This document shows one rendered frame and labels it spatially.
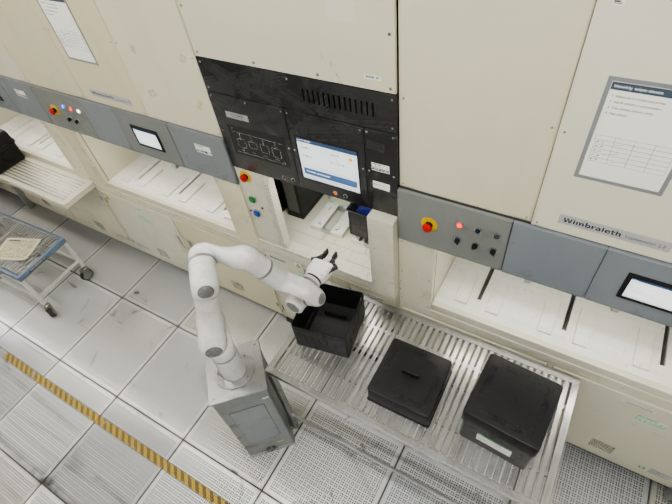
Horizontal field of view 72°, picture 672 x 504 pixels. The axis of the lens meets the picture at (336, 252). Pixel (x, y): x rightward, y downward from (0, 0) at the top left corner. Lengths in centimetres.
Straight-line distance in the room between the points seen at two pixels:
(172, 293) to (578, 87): 314
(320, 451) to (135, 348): 154
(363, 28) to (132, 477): 271
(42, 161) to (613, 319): 391
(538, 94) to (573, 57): 13
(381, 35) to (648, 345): 170
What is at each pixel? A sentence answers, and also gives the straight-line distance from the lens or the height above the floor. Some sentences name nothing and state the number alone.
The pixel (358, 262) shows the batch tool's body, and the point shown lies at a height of 87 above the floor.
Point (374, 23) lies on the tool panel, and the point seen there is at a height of 217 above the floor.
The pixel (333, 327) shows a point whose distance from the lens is 236.
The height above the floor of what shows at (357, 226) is 102.
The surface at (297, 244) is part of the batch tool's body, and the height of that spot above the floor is 87.
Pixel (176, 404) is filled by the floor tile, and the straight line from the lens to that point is 330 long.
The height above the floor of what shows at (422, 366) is 86.
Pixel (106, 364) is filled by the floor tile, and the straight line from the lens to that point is 370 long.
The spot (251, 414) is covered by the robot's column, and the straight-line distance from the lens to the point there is 250.
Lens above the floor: 277
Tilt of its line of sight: 49 degrees down
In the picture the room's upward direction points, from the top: 9 degrees counter-clockwise
